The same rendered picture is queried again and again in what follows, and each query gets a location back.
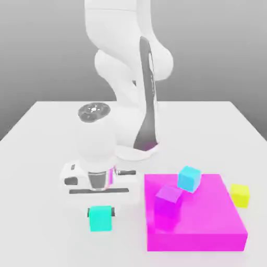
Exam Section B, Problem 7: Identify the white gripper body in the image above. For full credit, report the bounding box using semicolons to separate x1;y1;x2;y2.
62;184;140;208

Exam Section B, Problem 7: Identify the small teal cube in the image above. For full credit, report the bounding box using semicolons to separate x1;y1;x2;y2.
89;205;113;233

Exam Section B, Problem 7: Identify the small purple cube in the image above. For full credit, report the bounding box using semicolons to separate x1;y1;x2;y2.
154;184;184;233

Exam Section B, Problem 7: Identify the small cyan cube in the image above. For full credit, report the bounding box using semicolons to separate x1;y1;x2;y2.
177;165;202;194

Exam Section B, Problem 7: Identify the small yellow cube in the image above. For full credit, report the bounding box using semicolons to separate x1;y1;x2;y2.
229;184;250;209

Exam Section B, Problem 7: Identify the large magenta box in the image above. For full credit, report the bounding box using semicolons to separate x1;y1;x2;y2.
144;173;249;252

